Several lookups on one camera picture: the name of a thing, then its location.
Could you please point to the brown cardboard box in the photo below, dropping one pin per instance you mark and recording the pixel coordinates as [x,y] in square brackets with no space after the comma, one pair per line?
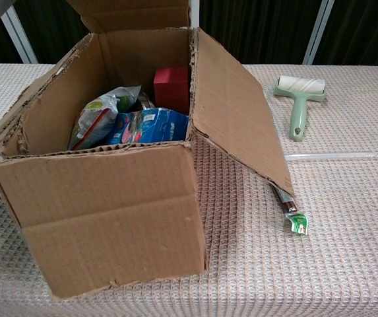
[116,214]

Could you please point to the blue snack bag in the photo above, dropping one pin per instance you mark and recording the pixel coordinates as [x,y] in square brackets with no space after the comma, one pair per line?
[152,127]

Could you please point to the dark snack packet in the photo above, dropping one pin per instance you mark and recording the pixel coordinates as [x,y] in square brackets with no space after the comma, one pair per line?
[145,103]

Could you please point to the red box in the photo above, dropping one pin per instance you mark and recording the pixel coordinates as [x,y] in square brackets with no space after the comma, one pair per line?
[170,87]

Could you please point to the white green snack bag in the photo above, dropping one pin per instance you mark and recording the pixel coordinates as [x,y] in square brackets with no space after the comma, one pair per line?
[96,119]

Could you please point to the green lint roller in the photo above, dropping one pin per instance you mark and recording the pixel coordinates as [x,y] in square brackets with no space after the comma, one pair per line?
[298,112]

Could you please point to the clear plastic tube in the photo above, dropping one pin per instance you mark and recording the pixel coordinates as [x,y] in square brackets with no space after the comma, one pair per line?
[333,155]

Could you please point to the white frame post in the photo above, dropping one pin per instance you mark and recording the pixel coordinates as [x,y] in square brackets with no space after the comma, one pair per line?
[317,33]
[20,39]
[194,13]

